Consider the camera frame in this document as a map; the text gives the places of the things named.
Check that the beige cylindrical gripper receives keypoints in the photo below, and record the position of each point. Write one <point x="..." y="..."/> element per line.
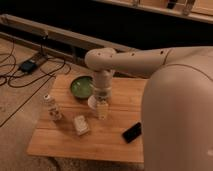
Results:
<point x="102" y="91"/>

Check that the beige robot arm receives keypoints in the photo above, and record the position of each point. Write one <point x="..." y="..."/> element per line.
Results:
<point x="177" y="103"/>

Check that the small white box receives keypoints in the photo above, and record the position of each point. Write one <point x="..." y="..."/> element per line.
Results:
<point x="81" y="125"/>

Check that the green bowl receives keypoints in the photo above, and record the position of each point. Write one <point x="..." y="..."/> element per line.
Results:
<point x="81" y="87"/>

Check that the black smartphone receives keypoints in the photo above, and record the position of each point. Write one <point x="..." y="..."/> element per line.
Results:
<point x="132" y="133"/>

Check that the wooden table board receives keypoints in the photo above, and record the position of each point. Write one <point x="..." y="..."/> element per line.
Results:
<point x="104" y="139"/>

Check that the white plastic bottle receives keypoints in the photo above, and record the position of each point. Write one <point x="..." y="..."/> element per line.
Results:
<point x="52" y="107"/>

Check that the long wooden baseboard beam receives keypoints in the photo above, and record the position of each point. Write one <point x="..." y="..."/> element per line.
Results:
<point x="60" y="35"/>

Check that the blue power adapter box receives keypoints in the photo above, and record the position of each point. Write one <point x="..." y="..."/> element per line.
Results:
<point x="27" y="66"/>

